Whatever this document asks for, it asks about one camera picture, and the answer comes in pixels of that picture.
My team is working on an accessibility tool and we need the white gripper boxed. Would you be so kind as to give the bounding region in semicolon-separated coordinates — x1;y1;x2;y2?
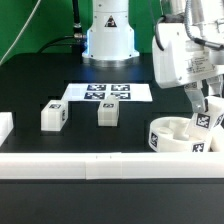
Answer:
152;14;224;113

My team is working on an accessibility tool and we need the white round stool seat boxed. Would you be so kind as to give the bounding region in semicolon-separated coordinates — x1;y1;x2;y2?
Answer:
148;117;211;153

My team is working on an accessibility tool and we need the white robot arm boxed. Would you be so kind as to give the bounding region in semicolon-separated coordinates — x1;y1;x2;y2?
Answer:
82;0;224;113

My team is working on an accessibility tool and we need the white front fence bar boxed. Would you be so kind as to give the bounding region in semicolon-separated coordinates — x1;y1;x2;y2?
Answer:
0;152;224;180

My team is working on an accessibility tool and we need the white AprilTag marker sheet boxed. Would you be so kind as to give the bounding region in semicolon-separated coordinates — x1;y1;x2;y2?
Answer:
62;83;153;102

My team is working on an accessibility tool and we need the white left fence block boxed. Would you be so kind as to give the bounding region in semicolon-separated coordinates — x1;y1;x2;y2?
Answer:
0;112;14;147

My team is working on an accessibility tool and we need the black cable horizontal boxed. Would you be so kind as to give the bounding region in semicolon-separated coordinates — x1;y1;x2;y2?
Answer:
38;33;87;53

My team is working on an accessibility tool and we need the black cable vertical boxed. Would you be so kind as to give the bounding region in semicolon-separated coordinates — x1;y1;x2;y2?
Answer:
72;0;82;29

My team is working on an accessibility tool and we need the grey thin cable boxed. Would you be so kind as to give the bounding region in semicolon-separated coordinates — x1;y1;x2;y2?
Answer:
0;0;43;66

